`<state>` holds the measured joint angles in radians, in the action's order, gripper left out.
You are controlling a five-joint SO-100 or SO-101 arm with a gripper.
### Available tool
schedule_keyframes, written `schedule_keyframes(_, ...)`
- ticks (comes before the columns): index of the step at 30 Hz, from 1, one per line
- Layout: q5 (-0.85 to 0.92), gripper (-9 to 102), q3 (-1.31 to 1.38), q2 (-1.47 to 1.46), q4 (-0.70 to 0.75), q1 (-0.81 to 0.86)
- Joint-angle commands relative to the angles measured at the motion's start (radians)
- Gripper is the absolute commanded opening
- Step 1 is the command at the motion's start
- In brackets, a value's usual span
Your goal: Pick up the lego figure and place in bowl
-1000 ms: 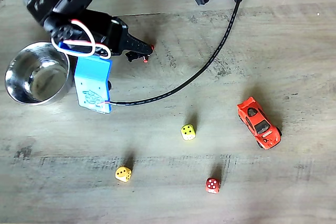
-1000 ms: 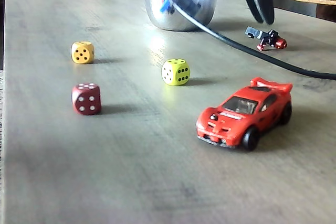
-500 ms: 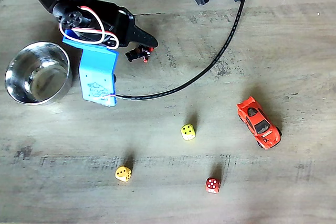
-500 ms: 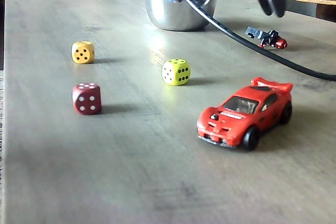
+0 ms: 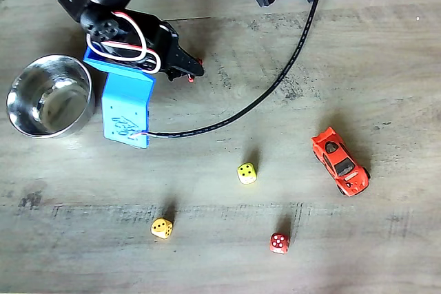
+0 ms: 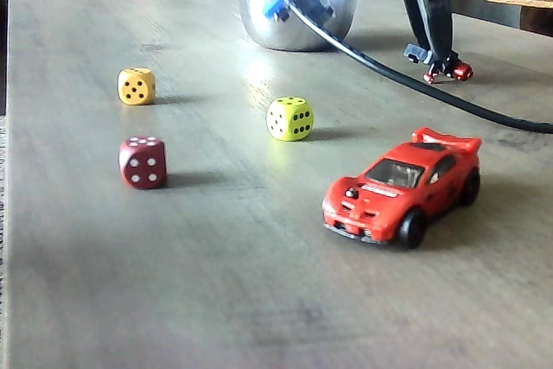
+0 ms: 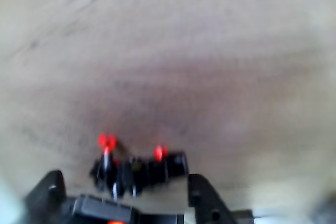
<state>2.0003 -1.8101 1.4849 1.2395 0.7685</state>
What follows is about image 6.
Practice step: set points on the red die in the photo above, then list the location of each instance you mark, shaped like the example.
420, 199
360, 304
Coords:
142, 166

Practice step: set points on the black red lego figure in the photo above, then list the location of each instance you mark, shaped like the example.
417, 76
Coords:
462, 71

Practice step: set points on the red toy car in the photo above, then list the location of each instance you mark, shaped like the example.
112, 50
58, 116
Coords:
389, 200

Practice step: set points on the steel bowl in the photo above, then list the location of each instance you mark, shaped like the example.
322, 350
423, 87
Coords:
259, 27

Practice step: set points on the yellow-green die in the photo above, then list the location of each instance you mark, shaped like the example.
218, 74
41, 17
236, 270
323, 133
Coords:
288, 120

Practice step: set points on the orange-yellow die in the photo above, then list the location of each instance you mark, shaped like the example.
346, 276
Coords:
136, 88

